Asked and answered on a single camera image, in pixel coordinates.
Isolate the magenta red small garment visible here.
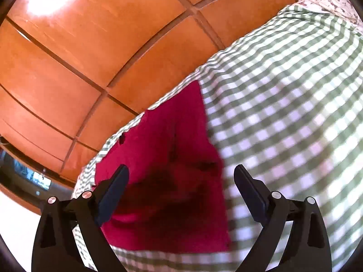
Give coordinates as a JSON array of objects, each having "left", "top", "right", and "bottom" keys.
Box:
[{"left": 95, "top": 81, "right": 230, "bottom": 254}]

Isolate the dark shelf with items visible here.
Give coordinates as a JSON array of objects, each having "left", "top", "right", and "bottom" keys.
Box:
[{"left": 1, "top": 149, "right": 73, "bottom": 207}]

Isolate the green white checkered bedsheet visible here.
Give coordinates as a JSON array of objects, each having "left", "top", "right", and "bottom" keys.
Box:
[{"left": 72, "top": 4, "right": 363, "bottom": 272}]

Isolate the orange wooden wardrobe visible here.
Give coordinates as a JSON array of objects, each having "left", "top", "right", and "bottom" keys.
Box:
[{"left": 0, "top": 0, "right": 331, "bottom": 216}]

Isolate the floral patterned pillow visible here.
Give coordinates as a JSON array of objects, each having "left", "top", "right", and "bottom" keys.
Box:
[{"left": 297, "top": 0, "right": 362, "bottom": 28}]

